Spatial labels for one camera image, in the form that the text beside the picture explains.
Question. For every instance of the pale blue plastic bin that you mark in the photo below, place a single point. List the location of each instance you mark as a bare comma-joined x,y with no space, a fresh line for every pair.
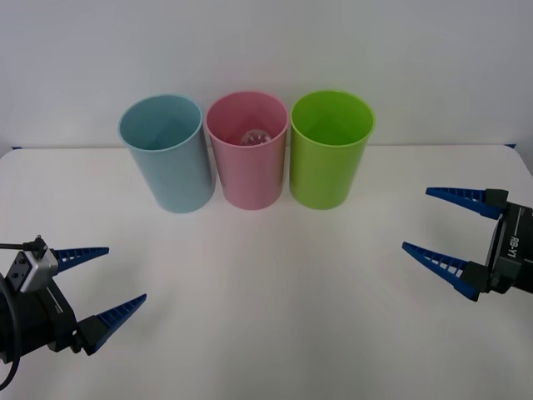
179,179

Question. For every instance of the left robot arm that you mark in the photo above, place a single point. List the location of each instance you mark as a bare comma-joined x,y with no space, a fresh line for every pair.
31,271

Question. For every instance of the green plastic bin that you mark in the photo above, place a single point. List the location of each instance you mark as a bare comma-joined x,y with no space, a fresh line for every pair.
325,175

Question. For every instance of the clear plastic bottle red cap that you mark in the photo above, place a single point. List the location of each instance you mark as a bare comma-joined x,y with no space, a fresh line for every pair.
255,138

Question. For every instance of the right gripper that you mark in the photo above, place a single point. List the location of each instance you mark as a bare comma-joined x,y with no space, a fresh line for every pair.
514,250

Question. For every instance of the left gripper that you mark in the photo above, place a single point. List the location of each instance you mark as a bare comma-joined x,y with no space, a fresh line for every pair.
50,321

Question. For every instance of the pink plastic bin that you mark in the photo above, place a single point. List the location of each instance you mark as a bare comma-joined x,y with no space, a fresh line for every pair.
250,179

